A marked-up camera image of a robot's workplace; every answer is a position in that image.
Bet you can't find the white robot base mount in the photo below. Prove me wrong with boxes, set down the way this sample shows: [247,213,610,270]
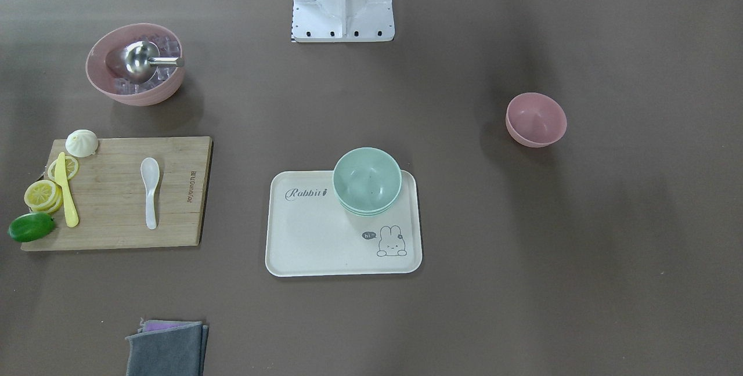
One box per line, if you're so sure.
[290,0,395,43]

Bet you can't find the yellow plastic knife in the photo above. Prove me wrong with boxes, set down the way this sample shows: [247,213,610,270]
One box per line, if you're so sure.
[54,152,80,227]

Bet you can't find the stacked green bowls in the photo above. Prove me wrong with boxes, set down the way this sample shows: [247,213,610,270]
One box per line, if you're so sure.
[332,147,402,216]

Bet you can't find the purple cloth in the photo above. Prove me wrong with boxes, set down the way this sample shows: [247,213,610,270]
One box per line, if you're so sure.
[138,320,202,333]

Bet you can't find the small pink bowl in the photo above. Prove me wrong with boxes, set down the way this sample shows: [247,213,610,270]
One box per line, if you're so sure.
[505,92,568,148]

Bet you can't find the stacked lemon slices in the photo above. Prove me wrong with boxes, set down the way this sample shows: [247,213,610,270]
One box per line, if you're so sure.
[24,179,63,215]

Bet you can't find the bamboo cutting board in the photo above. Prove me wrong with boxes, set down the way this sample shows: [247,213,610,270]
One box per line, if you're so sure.
[21,136,213,251]

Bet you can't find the grey folded cloth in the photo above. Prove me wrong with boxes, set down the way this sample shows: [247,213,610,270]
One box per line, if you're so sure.
[125,323,209,375]

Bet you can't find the single lemon slice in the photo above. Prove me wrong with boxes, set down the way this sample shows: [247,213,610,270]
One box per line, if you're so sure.
[46,156,79,181]

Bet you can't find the metal ice scoop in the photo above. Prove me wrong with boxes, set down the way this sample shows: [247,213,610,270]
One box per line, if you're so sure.
[104,41,184,84]

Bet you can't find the green lime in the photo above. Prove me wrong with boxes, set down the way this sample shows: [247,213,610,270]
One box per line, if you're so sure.
[8,212,56,242]

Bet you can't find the cream rabbit tray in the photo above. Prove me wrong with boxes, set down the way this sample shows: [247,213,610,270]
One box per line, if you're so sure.
[265,171,424,277]

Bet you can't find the large pink bowl with ice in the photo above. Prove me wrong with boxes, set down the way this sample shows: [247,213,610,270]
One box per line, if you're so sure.
[85,23,185,106]

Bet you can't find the white ceramic spoon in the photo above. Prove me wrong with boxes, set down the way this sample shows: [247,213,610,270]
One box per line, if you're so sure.
[140,157,160,230]

